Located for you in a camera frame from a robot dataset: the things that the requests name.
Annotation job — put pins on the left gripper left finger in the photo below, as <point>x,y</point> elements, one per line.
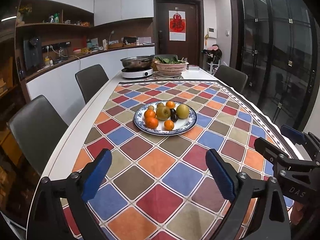
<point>46,217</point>

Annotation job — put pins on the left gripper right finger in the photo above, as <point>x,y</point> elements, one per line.
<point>270,219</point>

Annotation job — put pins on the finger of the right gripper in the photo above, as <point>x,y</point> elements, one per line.
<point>309,141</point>
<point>271,153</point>

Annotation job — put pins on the green pear back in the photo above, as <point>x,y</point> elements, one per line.
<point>182,111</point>

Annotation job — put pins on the dark plum front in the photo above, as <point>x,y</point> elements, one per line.
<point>174,117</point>

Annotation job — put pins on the dark plum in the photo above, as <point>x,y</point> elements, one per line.
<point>174,117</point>
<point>172,111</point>

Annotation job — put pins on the small orange mandarin front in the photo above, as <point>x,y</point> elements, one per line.
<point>169,125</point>

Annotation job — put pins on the large orange mandarin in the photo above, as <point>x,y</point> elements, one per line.
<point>151,122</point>

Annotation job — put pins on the dark plum back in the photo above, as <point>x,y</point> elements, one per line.
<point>172,111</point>

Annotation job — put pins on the person right hand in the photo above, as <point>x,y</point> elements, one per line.
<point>301,213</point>

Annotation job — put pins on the grey chair near left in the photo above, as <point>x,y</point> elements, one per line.
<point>37,128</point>

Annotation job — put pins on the grey chair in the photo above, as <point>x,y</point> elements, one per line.
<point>90,80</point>
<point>232,77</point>
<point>37,128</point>

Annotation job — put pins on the grey chair right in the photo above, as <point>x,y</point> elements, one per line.
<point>232,77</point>

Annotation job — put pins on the black glass sliding door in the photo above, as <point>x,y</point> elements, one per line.
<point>276,44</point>

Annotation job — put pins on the colourful checkered tablecloth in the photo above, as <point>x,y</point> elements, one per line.
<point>160,187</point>

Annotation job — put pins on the blue white porcelain plate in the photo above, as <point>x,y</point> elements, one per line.
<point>180,126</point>

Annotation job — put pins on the grey chair far left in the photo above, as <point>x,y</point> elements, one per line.
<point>90,80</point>

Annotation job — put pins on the dark brown door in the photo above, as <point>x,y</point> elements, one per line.
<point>194,17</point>

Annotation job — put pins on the green leafy vegetables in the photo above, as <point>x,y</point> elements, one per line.
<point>172,60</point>

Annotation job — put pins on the pink vegetable basket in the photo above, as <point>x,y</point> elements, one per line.
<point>171,70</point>

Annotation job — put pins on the white induction cooker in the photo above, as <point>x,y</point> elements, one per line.
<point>136,73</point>

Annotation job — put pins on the black water dispenser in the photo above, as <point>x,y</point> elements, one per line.
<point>32,49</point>

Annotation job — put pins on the steel pan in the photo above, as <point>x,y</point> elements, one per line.
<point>137,62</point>

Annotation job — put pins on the red fu wall calendar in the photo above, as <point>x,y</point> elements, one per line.
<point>177,26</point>

